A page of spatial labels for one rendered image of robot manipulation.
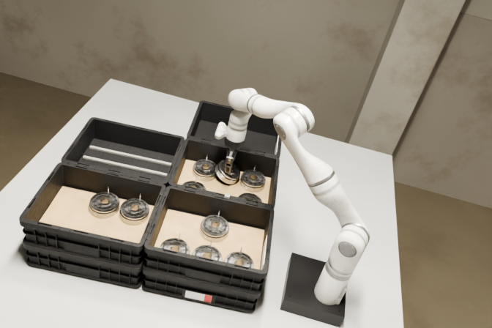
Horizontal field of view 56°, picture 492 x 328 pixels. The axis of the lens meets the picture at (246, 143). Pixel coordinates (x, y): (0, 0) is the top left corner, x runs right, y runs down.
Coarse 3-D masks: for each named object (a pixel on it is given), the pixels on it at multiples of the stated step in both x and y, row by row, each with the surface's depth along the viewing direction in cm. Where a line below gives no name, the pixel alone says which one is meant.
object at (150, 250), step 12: (168, 192) 166; (192, 192) 168; (240, 204) 168; (252, 204) 168; (156, 216) 156; (156, 252) 145; (168, 252) 145; (204, 264) 146; (216, 264) 145; (228, 264) 146; (264, 264) 148; (252, 276) 146; (264, 276) 146
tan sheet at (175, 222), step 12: (168, 216) 170; (180, 216) 171; (192, 216) 172; (168, 228) 166; (180, 228) 167; (192, 228) 168; (240, 228) 172; (252, 228) 173; (192, 240) 163; (204, 240) 164; (228, 240) 166; (240, 240) 167; (252, 240) 168; (192, 252) 159; (228, 252) 162; (252, 252) 164
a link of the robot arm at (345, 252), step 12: (348, 228) 145; (360, 228) 145; (336, 240) 145; (348, 240) 142; (360, 240) 142; (336, 252) 147; (348, 252) 143; (360, 252) 142; (336, 264) 149; (348, 264) 146
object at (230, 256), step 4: (236, 252) 159; (240, 252) 159; (228, 256) 157; (232, 256) 157; (236, 256) 157; (240, 256) 157; (244, 256) 158; (248, 256) 158; (228, 260) 156; (232, 260) 156; (248, 260) 157; (252, 260) 157; (248, 264) 155; (252, 264) 156
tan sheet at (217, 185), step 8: (184, 168) 192; (192, 168) 193; (184, 176) 188; (192, 176) 189; (240, 176) 194; (208, 184) 187; (216, 184) 188; (224, 184) 189; (232, 184) 190; (240, 184) 190; (216, 192) 185; (224, 192) 185; (232, 192) 186; (240, 192) 187; (248, 192) 188; (256, 192) 189; (264, 192) 190; (264, 200) 186
